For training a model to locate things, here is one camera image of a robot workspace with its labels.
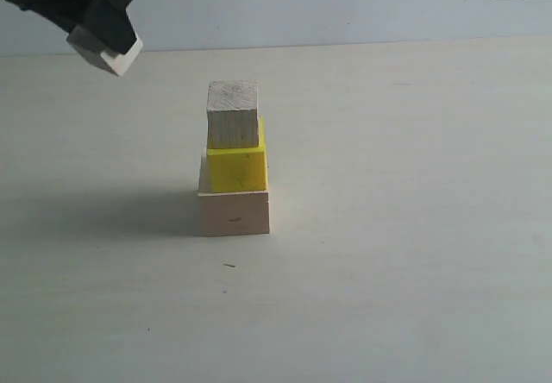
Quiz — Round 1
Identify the small pale wooden cube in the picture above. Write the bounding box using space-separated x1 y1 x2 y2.
66 26 143 77

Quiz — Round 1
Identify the medium grained wooden cube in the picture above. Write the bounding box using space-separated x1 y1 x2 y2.
206 80 260 149

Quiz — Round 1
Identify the yellow painted wooden cube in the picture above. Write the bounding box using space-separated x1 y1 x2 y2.
206 117 268 193

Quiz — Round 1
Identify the large natural wooden cube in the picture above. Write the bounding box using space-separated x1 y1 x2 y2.
197 145 272 237

